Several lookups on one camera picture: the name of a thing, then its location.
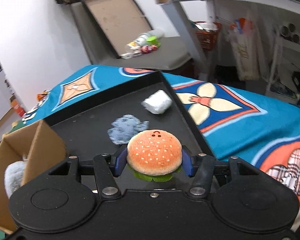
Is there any red plastic basket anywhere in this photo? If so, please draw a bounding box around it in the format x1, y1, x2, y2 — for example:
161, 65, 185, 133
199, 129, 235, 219
194, 21, 222, 51

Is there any brown board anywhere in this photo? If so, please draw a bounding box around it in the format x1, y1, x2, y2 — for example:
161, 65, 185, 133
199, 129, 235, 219
82, 0, 153, 58

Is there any white tote bag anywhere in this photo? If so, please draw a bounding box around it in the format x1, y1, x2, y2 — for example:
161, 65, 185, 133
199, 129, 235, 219
228, 18, 260, 81

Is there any white soft block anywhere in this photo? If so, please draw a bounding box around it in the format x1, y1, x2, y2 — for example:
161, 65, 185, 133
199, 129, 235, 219
141, 90, 172, 114

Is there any blue grey fabric toy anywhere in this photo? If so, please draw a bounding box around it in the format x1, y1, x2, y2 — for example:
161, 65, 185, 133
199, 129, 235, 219
107, 114, 149, 145

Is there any green lidded cup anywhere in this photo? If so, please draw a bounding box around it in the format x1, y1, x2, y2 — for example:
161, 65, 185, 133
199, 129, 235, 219
146, 36, 161, 47

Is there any grey bench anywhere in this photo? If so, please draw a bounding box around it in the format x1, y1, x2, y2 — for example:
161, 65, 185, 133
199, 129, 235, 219
70, 3, 192, 73

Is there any brown cardboard box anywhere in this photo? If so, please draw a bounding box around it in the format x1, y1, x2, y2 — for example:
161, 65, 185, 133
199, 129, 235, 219
0, 120, 66, 233

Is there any orange cardboard box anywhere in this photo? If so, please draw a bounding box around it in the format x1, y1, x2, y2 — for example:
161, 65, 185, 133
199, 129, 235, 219
11, 99, 26, 118

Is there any black tray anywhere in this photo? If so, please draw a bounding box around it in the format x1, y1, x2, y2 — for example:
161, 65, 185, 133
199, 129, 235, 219
44, 72, 213, 164

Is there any blue patterned blanket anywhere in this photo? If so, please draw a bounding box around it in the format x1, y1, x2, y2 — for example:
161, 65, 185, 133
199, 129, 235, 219
22, 65, 300, 201

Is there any orange bag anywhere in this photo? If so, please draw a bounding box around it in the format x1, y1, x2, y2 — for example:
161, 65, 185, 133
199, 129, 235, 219
37, 90, 50, 101

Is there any fluffy light blue plush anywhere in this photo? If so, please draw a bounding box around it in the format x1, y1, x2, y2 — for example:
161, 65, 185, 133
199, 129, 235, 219
4, 159, 27, 199

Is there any white charger box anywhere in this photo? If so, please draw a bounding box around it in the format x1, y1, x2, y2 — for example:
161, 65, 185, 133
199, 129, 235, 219
120, 53, 133, 60

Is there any burger plush toy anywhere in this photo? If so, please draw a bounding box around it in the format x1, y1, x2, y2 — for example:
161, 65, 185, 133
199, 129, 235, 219
127, 129, 183, 183

